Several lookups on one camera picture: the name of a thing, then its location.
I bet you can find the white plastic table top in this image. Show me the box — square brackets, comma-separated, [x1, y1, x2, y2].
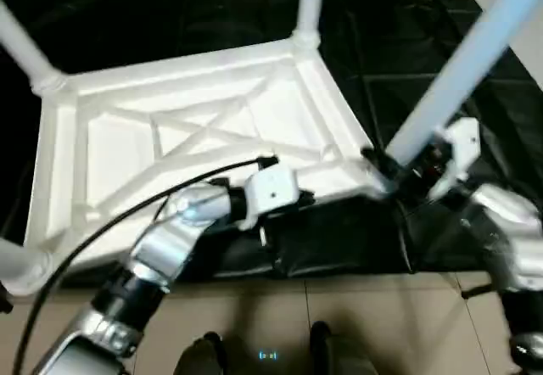
[0, 36, 393, 295]

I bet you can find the black mat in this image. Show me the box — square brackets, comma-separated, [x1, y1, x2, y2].
[0, 0, 543, 284]

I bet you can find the grey right robot foot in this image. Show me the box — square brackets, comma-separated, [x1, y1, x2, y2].
[307, 320, 374, 375]

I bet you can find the grey robot foot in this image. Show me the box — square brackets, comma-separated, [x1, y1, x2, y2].
[174, 333, 228, 375]
[307, 320, 374, 375]

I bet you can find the grey left robot foot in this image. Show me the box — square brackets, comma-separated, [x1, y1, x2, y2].
[174, 333, 228, 375]

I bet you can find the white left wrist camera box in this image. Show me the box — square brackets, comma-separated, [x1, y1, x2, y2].
[238, 167, 302, 233]

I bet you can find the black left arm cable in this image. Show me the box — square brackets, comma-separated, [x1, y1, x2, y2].
[8, 156, 281, 375]

